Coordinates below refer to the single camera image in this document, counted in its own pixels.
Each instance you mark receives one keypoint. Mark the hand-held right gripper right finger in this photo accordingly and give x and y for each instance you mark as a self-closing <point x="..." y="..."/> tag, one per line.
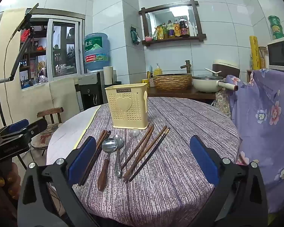
<point x="203" y="160"/>

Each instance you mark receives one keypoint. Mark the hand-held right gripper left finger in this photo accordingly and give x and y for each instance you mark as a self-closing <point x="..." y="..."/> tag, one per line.
<point x="81" y="160"/>

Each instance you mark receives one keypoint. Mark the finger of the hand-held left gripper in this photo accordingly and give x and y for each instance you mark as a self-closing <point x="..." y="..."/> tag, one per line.
<point x="37" y="126"/>
<point x="19" y="125"/>

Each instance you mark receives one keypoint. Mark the brown wooden chopstick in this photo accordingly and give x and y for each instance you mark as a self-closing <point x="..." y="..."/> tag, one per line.
<point x="140" y="146"/>
<point x="97" y="156"/>
<point x="137" y="146"/>
<point x="145" y="153"/>
<point x="101" y="136"/>
<point x="148" y="153"/>
<point x="104" y="137"/>

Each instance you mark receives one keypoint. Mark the black chopstick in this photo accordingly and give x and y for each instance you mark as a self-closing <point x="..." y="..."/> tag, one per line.
<point x="151" y="155"/>

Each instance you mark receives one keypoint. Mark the cream plastic utensil holder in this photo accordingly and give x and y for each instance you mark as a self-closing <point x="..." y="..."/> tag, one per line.
<point x="127" y="108"/>

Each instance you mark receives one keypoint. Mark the person's left hand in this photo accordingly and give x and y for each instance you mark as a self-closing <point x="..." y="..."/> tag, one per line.
<point x="9" y="184"/>

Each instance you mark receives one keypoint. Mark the cat print seat cushion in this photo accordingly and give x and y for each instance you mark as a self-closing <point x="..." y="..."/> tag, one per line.
<point x="45" y="137"/>

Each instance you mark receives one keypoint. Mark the wooden chair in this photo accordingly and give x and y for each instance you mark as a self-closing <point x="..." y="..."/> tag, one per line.
<point x="49" y="111"/>

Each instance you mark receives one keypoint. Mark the purple striped tablecloth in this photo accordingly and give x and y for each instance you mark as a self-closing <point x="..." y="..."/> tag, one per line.
<point x="179" y="146"/>

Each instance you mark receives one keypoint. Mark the pale table cover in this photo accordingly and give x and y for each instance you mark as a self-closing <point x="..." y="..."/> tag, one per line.
<point x="68" y="132"/>

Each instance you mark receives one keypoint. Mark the round steel soup spoon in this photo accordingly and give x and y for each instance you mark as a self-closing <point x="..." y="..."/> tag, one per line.
<point x="135" y="133"/>

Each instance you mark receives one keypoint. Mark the small-flower patterned cloth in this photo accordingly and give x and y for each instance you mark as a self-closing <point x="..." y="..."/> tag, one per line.
<point x="222" y="101"/>

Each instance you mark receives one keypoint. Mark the grey water dispenser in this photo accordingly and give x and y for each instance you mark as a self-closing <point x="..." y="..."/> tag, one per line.
<point x="90" y="89"/>

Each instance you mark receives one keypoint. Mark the purple floral cloth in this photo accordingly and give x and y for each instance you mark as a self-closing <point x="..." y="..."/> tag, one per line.
<point x="262" y="134"/>

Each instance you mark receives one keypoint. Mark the wooden counter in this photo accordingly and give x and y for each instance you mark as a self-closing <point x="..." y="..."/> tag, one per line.
<point x="179" y="95"/>

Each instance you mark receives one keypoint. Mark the cream pot with glass lid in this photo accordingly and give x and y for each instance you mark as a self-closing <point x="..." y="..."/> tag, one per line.
<point x="208" y="84"/>

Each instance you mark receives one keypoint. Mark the orange teapot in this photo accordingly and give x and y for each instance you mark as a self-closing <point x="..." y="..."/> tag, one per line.
<point x="40" y="48"/>

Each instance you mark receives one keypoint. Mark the sliding window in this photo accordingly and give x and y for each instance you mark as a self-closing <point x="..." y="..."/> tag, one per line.
<point x="59" y="49"/>

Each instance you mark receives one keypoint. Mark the woven basket sink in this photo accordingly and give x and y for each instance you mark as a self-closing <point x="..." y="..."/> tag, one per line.
<point x="172" y="82"/>

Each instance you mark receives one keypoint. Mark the small patterned bottle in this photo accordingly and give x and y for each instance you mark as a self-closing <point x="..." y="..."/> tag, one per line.
<point x="152" y="81"/>

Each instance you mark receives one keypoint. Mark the bamboo style faucet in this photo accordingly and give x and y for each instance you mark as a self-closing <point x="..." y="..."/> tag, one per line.
<point x="187" y="67"/>

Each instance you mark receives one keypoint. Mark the blue water jug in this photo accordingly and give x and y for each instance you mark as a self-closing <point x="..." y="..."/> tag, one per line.
<point x="95" y="50"/>

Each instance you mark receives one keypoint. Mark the cream rice cooker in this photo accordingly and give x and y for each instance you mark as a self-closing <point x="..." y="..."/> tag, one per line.
<point x="226" y="67"/>

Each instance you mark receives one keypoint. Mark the yellow soap pump bottle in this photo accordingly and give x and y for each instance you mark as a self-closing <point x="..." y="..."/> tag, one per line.
<point x="157" y="71"/>

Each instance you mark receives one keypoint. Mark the yellow roll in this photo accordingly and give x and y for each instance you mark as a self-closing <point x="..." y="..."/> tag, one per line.
<point x="255" y="53"/>

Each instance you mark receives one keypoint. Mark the glass jar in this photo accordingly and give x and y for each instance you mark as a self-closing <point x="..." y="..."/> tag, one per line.
<point x="262" y="55"/>

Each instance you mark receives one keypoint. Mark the white microwave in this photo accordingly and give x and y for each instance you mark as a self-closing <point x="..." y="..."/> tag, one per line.
<point x="280" y="52"/>

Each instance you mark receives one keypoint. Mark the dark sauce bottle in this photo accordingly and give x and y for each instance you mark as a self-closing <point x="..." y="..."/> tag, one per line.
<point x="184" y="28"/>

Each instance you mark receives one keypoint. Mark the amber sauce bottle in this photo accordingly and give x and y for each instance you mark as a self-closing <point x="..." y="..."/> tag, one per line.
<point x="177" y="29"/>

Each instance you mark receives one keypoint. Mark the yellow oil bottle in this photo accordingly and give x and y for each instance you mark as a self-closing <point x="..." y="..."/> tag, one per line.
<point x="171" y="30"/>

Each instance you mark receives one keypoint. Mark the pink bowl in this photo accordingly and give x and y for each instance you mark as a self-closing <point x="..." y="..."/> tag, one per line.
<point x="148" y="38"/>

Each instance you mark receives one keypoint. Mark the yellow packet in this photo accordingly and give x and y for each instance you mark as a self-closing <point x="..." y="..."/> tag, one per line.
<point x="160" y="33"/>

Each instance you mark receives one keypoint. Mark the green bottle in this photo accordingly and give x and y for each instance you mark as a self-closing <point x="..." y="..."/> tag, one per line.
<point x="165" y="31"/>

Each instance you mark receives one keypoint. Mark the wooden framed mirror shelf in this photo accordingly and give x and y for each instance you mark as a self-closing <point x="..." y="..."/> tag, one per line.
<point x="144" y="26"/>

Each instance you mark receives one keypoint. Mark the green wall packet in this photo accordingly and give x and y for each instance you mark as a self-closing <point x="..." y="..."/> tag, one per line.
<point x="134" y="36"/>

